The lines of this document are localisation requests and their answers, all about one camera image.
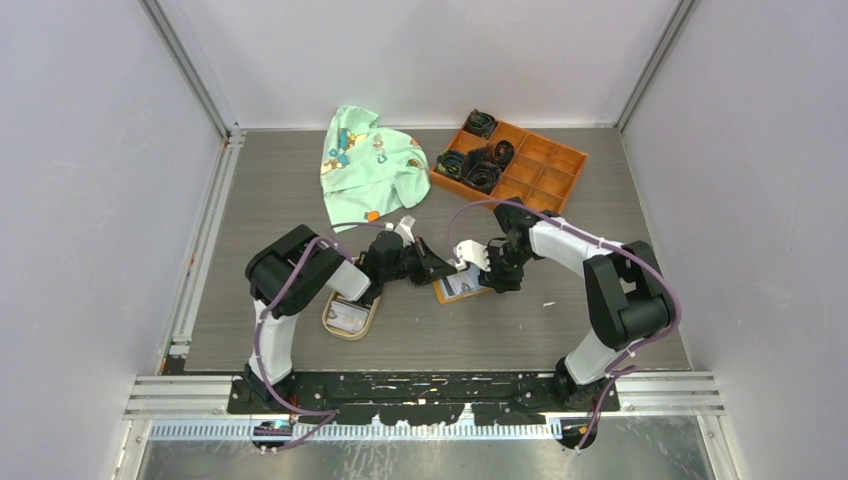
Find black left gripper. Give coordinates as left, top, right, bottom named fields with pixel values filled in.
left=382, top=236, right=457, bottom=286

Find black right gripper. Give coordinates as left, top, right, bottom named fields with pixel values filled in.
left=475, top=242, right=531, bottom=294

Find orange leather card holder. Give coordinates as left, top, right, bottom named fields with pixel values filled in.
left=433, top=265, right=491, bottom=305

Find beige oval card tray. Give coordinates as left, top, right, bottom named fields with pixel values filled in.
left=321, top=259, right=383, bottom=341

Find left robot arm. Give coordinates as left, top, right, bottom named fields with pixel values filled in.
left=245, top=225, right=458, bottom=413

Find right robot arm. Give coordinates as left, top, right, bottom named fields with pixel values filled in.
left=479, top=198, right=679, bottom=411

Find orange compartment organizer tray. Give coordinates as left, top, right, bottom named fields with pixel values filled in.
left=429, top=119, right=588, bottom=213

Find blue yellow rolled tie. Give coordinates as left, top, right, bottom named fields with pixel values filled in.
left=435, top=149, right=466, bottom=182

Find black orange rolled tie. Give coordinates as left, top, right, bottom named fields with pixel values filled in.
left=487, top=140, right=515, bottom=171

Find light green printed shirt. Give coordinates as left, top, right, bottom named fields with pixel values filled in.
left=319, top=105, right=430, bottom=230

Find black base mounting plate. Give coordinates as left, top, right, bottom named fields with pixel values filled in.
left=227, top=370, right=622, bottom=429

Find dark green rolled tie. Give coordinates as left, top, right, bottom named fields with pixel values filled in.
left=463, top=109, right=498, bottom=139

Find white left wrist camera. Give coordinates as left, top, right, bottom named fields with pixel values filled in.
left=384, top=215, right=416, bottom=247

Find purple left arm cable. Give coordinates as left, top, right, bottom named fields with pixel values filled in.
left=254, top=220, right=392, bottom=455

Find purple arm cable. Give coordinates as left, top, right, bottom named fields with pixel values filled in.
left=254, top=220, right=392, bottom=455
left=445, top=199, right=684, bottom=456

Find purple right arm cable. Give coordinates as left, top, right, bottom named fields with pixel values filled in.
left=445, top=199, right=684, bottom=456

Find aluminium front rail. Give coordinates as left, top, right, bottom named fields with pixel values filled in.
left=123, top=371, right=725, bottom=450

